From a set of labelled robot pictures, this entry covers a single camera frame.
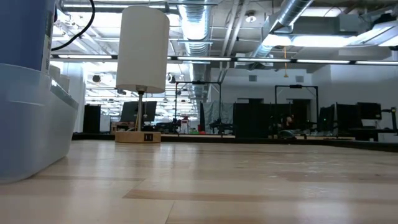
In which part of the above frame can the large silver air duct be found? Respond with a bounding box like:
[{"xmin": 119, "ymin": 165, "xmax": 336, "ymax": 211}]
[{"xmin": 248, "ymin": 0, "xmax": 315, "ymax": 60}]

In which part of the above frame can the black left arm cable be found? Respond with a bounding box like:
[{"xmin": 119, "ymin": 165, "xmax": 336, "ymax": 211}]
[{"xmin": 50, "ymin": 0, "xmax": 96, "ymax": 52}]

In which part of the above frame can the black cabinet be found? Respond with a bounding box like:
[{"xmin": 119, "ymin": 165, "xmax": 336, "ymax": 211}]
[{"xmin": 83, "ymin": 103, "xmax": 102, "ymax": 134}]

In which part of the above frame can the black gantry frame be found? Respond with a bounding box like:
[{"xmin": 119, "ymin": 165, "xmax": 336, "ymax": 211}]
[
  {"xmin": 175, "ymin": 80, "xmax": 222, "ymax": 135},
  {"xmin": 274, "ymin": 84, "xmax": 320, "ymax": 135}
]

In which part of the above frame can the long linear ceiling light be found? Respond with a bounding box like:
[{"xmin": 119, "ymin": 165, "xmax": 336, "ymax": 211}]
[{"xmin": 51, "ymin": 52, "xmax": 398, "ymax": 66}]

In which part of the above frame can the black office desk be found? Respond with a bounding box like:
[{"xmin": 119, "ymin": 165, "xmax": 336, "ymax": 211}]
[{"xmin": 348, "ymin": 127, "xmax": 398, "ymax": 142}]

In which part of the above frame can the dark partition panel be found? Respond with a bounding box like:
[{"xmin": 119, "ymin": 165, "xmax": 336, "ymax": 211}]
[{"xmin": 233, "ymin": 102, "xmax": 312, "ymax": 139}]

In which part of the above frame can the clear plastic storage bin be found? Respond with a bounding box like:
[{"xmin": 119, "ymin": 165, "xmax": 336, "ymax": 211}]
[{"xmin": 0, "ymin": 63, "xmax": 80, "ymax": 185}]

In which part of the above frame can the yellow hanging cord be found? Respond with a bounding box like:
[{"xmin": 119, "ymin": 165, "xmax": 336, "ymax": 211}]
[{"xmin": 282, "ymin": 45, "xmax": 289, "ymax": 78}]

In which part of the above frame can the white shade wooden table lamp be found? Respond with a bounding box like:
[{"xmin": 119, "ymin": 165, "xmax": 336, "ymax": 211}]
[{"xmin": 114, "ymin": 5, "xmax": 170, "ymax": 144}]

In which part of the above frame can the round ceiling sensor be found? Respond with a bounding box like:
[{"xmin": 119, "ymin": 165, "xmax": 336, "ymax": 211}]
[{"xmin": 244, "ymin": 10, "xmax": 257, "ymax": 24}]

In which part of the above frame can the ribbed silver air duct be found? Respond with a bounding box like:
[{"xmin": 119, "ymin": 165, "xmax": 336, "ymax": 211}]
[{"xmin": 178, "ymin": 0, "xmax": 213, "ymax": 105}]

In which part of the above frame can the grey tarp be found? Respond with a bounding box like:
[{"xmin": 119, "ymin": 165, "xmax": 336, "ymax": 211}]
[{"xmin": 203, "ymin": 101, "xmax": 234, "ymax": 134}]

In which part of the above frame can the black aluminium rig frame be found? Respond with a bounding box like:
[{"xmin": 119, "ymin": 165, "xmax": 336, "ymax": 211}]
[{"xmin": 70, "ymin": 133, "xmax": 398, "ymax": 153}]

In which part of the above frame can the black computer monitor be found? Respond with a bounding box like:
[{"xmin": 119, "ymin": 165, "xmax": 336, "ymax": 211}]
[
  {"xmin": 356, "ymin": 101, "xmax": 382, "ymax": 121},
  {"xmin": 119, "ymin": 100, "xmax": 158, "ymax": 123},
  {"xmin": 318, "ymin": 104, "xmax": 336, "ymax": 131},
  {"xmin": 335, "ymin": 103, "xmax": 358, "ymax": 130}
]

